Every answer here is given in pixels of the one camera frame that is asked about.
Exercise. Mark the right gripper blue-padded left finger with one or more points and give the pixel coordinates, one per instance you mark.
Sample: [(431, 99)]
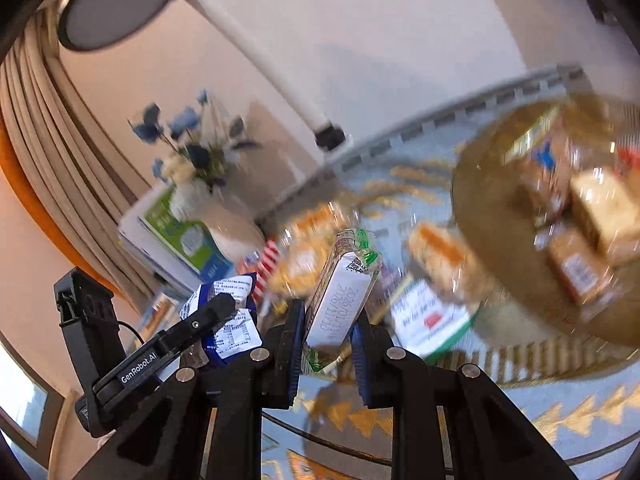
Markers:
[(204, 423)]

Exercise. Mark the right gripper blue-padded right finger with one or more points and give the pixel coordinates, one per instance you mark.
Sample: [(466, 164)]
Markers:
[(448, 424)]

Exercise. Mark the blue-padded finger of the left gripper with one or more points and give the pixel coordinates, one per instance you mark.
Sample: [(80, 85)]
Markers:
[(166, 345)]

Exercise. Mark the round biscuits clear pack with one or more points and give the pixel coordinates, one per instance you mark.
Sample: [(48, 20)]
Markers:
[(305, 245)]

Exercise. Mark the orange label rice cracker pack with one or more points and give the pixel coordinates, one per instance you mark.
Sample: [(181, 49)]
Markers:
[(449, 264)]

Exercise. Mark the clear pack brown bun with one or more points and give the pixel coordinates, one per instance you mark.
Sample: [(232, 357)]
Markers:
[(584, 274)]

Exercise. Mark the red white rice cracker bag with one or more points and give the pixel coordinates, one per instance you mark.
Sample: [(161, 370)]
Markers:
[(262, 264)]

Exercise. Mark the green blue book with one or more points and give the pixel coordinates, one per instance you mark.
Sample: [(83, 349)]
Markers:
[(182, 253)]

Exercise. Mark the white ribbed ceramic vase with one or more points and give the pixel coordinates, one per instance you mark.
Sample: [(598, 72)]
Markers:
[(235, 235)]

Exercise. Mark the beige curtain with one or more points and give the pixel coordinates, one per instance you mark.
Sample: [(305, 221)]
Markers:
[(83, 183)]

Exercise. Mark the blue white artificial flowers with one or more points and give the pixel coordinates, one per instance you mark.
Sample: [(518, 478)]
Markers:
[(204, 142)]

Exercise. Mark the blue gold woven table mat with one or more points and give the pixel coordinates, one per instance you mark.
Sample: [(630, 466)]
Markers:
[(505, 340)]

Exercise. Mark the ribbed glass plate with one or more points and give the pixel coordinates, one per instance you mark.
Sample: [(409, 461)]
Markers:
[(557, 160)]

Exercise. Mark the white desk lamp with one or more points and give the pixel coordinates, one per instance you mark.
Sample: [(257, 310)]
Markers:
[(96, 25)]

